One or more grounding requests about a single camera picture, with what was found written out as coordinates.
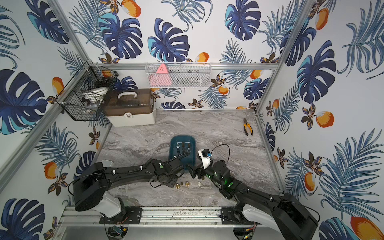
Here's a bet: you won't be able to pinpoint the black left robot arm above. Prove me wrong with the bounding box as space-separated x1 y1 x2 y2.
73 154 188 218

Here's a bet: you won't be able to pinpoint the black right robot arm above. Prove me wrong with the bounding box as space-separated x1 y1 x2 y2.
187 161 319 240

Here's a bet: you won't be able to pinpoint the teal plastic storage box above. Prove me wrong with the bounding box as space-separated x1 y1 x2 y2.
169 135 196 170

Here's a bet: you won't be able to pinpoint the white storage case brown lid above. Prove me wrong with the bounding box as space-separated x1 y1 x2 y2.
102 89 156 127

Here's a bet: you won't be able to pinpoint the orange black pliers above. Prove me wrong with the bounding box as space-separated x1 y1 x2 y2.
243 118 254 136

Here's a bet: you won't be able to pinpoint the pink triangle card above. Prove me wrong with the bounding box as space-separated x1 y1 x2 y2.
149 64 172 87

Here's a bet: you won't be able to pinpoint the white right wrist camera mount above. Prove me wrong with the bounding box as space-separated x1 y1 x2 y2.
198 149 212 170

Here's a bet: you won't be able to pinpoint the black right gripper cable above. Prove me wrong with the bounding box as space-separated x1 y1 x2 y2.
209 143 231 164

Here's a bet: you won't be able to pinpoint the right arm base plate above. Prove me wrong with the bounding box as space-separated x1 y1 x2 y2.
219 207 260 225

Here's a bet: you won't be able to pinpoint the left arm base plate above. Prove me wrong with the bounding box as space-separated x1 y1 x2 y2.
99 207 143 225

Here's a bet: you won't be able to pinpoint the white mesh wall shelf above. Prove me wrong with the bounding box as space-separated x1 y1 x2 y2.
145 62 212 88

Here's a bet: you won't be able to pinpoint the aluminium front rail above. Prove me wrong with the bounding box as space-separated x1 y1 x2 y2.
58 206 256 228

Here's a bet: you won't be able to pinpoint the black wire basket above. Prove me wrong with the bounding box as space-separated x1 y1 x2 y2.
55 62 119 122

